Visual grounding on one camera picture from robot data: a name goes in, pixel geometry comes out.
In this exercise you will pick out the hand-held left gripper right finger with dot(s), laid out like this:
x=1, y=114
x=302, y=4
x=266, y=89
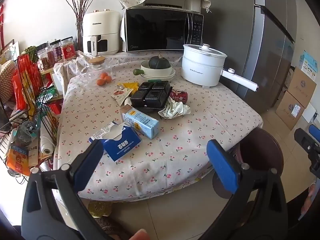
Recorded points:
x=222, y=166

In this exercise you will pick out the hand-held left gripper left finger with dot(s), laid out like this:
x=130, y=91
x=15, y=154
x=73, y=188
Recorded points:
x=87, y=166

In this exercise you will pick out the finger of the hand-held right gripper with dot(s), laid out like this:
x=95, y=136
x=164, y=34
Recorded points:
x=315, y=130
x=306, y=142

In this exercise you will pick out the torn blue white carton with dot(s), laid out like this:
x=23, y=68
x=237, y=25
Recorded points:
x=122, y=145

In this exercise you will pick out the brown trash bin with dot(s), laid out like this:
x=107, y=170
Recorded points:
x=261, y=150

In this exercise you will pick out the light blue milk carton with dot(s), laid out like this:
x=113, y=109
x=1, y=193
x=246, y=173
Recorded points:
x=140, y=122

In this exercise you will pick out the white paper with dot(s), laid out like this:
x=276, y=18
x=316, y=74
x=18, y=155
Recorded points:
x=172, y=110

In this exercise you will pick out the white red snack wrapper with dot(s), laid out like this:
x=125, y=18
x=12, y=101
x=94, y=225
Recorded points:
x=120, y=95

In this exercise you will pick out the red drink can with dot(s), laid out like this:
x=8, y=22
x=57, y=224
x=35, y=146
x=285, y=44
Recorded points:
x=180, y=96

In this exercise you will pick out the yellow snack wrapper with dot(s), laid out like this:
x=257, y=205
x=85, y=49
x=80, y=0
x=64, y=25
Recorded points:
x=131, y=86

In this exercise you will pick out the black plastic food tray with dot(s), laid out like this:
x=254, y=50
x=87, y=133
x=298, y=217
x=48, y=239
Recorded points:
x=152, y=95

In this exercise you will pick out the person's right hand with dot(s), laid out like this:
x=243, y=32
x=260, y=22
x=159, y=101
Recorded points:
x=310, y=196

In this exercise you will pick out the person's left hand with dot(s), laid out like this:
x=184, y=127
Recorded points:
x=142, y=235

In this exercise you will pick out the white flat board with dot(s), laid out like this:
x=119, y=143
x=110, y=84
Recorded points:
x=308, y=113

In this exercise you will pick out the blue white printed box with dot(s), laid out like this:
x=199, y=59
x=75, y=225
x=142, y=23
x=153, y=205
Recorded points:
x=308, y=65

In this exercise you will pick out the orange printed packet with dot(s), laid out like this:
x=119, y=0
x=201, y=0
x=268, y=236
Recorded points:
x=17, y=161

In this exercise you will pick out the small tangerine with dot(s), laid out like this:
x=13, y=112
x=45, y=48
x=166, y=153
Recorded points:
x=108, y=79
x=103, y=75
x=100, y=82

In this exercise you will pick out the glass jar with wooden lid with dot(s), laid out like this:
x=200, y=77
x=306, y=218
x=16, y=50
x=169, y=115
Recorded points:
x=92, y=71

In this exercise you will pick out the white electric cooking pot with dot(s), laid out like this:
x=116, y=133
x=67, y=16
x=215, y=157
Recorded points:
x=200, y=70

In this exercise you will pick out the grey refrigerator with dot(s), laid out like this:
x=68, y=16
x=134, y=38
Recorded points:
x=250, y=55

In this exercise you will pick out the cream plate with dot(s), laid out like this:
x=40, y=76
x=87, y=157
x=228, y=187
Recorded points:
x=168, y=79

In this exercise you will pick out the stack of cream plates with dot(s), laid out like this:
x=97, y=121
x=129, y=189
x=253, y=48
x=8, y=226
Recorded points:
x=172, y=73

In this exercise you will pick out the orange red snack packets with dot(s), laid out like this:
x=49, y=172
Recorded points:
x=25, y=80

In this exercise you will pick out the white pot lid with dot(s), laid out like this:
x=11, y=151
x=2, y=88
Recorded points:
x=200, y=50

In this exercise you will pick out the glass jar with purple label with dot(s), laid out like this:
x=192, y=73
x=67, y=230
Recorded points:
x=56, y=51

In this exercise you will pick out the woven basket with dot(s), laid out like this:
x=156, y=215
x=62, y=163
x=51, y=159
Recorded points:
x=6, y=77

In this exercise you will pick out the dark green pumpkin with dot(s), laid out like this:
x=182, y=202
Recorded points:
x=160, y=62

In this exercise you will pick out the green leafy bunch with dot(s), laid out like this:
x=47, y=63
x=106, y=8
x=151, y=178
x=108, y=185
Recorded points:
x=31, y=52

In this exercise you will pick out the glass vase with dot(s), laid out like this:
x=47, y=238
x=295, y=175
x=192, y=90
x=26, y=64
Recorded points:
x=80, y=37

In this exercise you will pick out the cream air fryer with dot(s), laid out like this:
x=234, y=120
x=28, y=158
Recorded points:
x=100, y=26

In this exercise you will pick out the black microwave oven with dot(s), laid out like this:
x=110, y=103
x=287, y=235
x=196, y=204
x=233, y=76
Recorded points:
x=152, y=30

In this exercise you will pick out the bare dry branches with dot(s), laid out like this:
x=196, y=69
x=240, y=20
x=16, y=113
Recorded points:
x=80, y=7

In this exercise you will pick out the white countertop appliance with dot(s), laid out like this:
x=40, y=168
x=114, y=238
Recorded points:
x=192, y=4

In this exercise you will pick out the red hanging decoration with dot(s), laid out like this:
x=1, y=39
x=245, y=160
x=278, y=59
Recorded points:
x=1, y=25

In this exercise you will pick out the picture frame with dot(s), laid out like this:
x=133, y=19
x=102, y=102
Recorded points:
x=11, y=48

